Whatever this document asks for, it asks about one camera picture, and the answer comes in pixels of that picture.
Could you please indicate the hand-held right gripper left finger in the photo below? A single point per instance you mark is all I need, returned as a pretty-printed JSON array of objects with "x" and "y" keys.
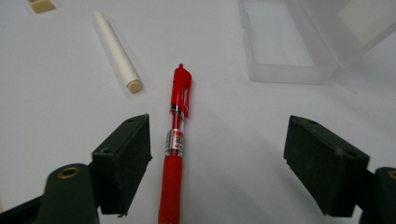
[{"x": 124, "y": 161}]

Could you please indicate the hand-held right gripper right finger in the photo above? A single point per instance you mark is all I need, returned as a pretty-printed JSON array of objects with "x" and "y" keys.
[{"x": 323, "y": 168}]

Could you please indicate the red retractable pen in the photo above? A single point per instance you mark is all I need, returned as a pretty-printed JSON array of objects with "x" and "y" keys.
[{"x": 173, "y": 177}]

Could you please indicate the translucent plastic pencil box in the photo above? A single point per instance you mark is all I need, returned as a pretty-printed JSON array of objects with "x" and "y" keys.
[{"x": 286, "y": 74}]

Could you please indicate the white capped pen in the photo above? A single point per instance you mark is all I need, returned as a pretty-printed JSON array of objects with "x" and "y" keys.
[{"x": 115, "y": 49}]

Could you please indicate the white table sheet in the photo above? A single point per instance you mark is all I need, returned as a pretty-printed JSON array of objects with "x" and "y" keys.
[{"x": 233, "y": 140}]

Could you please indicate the beige eraser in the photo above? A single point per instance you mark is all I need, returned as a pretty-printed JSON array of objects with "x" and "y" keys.
[{"x": 41, "y": 5}]

